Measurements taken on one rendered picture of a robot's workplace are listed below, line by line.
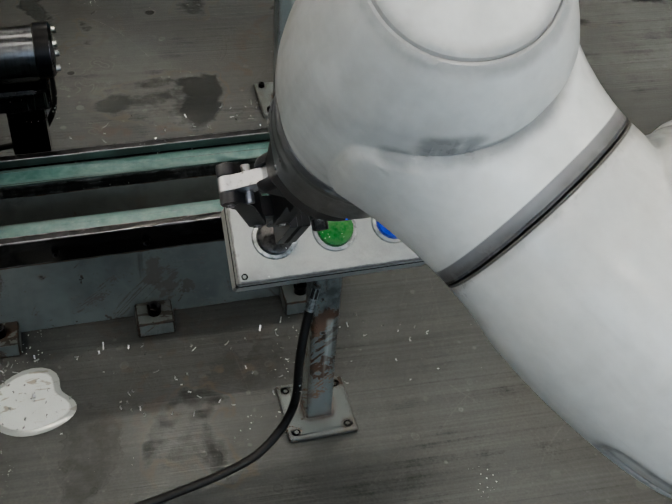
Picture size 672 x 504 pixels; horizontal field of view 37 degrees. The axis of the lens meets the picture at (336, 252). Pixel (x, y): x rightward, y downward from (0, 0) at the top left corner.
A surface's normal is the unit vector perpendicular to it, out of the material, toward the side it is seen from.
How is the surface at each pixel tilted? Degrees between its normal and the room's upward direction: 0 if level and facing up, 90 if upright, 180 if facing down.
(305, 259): 38
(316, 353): 90
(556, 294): 65
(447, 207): 87
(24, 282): 90
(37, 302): 90
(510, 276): 82
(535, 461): 0
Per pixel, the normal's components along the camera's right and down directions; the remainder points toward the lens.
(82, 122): 0.05, -0.73
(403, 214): -0.59, 0.71
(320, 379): 0.25, 0.67
